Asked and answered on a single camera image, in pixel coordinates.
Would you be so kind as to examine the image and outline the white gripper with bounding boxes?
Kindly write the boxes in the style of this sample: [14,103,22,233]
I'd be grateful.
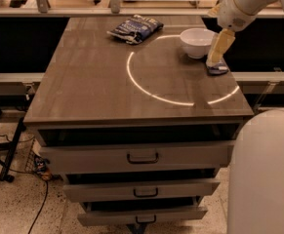
[206,0,256,67]

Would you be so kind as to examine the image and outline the white ceramic bowl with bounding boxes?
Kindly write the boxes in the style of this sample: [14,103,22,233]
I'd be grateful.
[180,28,215,59]

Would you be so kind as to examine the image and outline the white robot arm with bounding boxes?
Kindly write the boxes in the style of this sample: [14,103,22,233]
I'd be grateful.
[206,0,284,234]

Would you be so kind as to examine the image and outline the blue rxbar blueberry bar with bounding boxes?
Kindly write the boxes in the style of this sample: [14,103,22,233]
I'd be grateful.
[206,60,229,76]

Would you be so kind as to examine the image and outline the blue chip bag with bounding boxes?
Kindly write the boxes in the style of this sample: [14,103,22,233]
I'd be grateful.
[108,15,164,45]

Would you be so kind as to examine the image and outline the grey drawer cabinet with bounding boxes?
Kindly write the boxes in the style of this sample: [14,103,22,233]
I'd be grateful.
[22,15,255,234]

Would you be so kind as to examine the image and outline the top grey drawer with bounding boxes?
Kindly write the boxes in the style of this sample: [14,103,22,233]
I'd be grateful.
[39,140,234,175]

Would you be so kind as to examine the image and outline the grey drawer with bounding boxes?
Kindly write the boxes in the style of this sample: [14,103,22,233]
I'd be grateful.
[77,206,207,226]
[39,140,234,175]
[63,178,220,203]

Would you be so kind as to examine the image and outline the middle grey drawer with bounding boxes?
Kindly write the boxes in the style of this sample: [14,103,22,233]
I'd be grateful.
[63,178,220,203]

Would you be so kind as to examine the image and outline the bottom grey drawer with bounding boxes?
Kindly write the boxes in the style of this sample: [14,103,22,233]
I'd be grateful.
[77,206,207,226]

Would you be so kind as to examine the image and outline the black stand leg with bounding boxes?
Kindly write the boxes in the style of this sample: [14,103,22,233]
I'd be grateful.
[0,118,25,182]

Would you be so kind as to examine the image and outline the metal railing frame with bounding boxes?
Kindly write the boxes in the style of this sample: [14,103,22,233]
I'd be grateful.
[0,0,284,19]

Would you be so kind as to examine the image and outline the wire basket with snack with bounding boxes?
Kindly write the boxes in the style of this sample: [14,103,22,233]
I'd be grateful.
[24,140,61,181]

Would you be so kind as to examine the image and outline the black floor cable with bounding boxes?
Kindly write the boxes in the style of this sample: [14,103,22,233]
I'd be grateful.
[0,119,50,234]

